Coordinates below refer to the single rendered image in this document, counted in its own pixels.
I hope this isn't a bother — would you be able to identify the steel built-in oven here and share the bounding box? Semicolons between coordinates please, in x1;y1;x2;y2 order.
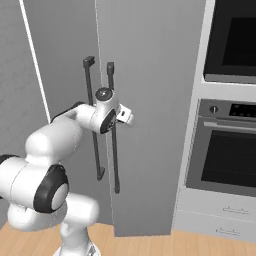
185;98;256;199

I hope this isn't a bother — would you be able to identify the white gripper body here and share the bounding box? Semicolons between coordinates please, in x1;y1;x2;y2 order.
121;111;135;128

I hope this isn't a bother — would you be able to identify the silver drawer handle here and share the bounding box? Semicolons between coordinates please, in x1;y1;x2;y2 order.
215;227;242;237
222;206;251;215

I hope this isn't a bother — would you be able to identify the white cabinet tower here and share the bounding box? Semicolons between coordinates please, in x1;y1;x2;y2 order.
171;0;256;244

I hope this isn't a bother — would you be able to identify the dark fridge door handle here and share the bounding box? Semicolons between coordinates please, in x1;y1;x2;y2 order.
82;55;107;182
106;61;121;195

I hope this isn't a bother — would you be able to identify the white drawer front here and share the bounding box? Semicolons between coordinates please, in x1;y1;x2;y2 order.
175;187;256;222
171;209;256;244

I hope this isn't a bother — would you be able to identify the steel oven door handle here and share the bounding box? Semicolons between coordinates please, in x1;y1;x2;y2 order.
203;120;256;135

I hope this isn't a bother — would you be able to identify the grey fridge door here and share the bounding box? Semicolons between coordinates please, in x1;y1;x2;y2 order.
18;0;116;228
95;0;208;238

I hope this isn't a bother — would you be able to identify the black built-in microwave oven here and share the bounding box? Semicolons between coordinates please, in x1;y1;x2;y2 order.
202;0;256;85

